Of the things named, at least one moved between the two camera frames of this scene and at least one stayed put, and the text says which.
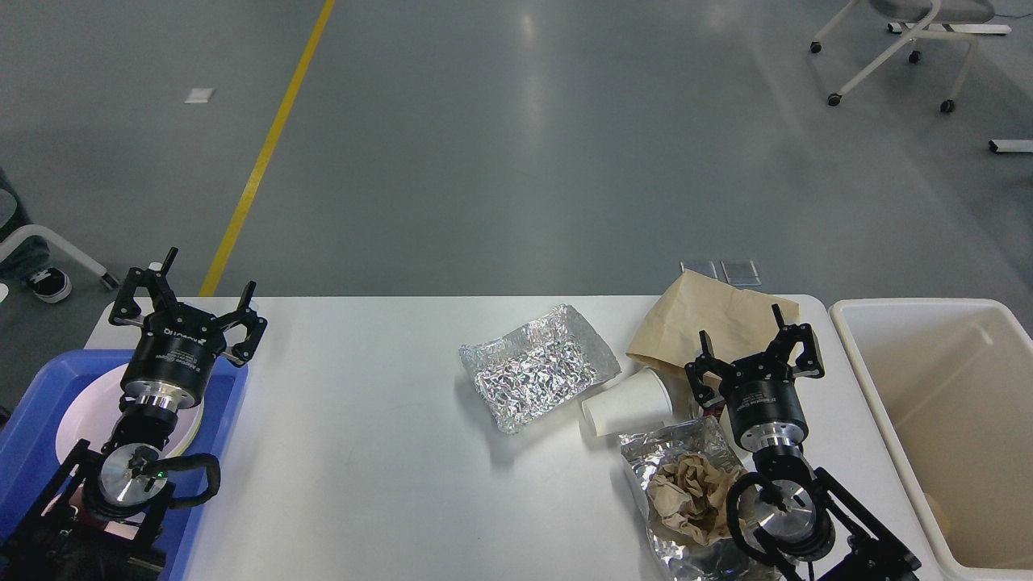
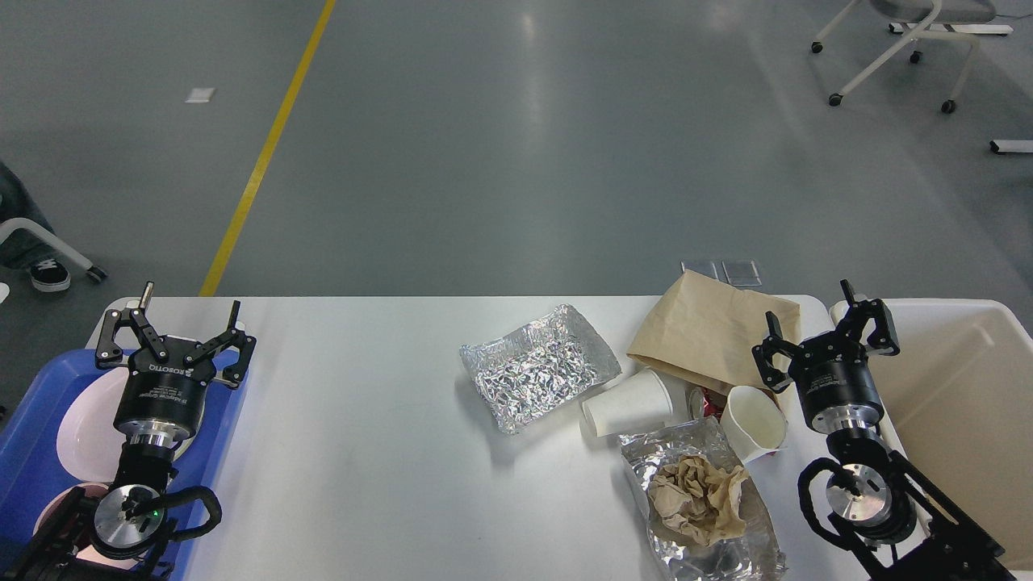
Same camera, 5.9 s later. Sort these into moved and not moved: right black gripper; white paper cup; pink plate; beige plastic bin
Moved: right black gripper
Not moved: pink plate; beige plastic bin; white paper cup
